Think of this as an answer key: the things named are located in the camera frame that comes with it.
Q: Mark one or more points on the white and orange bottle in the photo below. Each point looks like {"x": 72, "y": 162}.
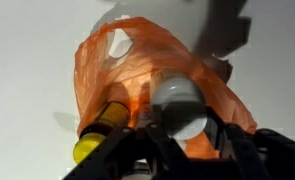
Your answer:
{"x": 180, "y": 102}

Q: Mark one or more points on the orange plastic bag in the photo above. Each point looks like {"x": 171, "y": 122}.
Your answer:
{"x": 116, "y": 63}

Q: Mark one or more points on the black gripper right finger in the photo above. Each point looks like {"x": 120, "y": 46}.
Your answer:
{"x": 235, "y": 151}

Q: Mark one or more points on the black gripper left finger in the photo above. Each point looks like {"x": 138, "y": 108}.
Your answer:
{"x": 114, "y": 157}

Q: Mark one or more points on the yellow capped bottle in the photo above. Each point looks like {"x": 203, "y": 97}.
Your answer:
{"x": 110, "y": 116}

